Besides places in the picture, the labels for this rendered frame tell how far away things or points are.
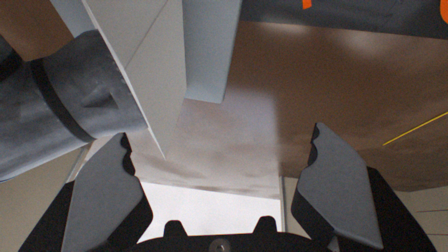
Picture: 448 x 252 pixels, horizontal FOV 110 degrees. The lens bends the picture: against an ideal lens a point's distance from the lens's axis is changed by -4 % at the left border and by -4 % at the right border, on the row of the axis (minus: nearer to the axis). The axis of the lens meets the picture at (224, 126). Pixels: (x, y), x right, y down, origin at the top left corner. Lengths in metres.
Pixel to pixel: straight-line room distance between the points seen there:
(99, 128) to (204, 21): 0.28
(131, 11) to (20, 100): 0.18
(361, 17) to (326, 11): 0.23
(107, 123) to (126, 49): 0.14
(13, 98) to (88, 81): 0.08
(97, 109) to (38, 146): 0.09
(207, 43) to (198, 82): 0.13
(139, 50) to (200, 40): 0.22
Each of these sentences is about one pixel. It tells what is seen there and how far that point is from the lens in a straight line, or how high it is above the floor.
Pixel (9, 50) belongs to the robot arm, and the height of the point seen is 1.04.
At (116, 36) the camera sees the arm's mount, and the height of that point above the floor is 1.03.
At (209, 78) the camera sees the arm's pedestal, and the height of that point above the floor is 0.85.
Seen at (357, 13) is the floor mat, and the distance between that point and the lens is 1.47.
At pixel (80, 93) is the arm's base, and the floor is 1.07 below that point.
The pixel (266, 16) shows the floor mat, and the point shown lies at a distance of 1.32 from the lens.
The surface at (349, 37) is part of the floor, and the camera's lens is 1.56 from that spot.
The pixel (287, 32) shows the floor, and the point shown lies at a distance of 1.41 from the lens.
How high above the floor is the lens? 1.20
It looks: 31 degrees down
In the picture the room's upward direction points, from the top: 173 degrees counter-clockwise
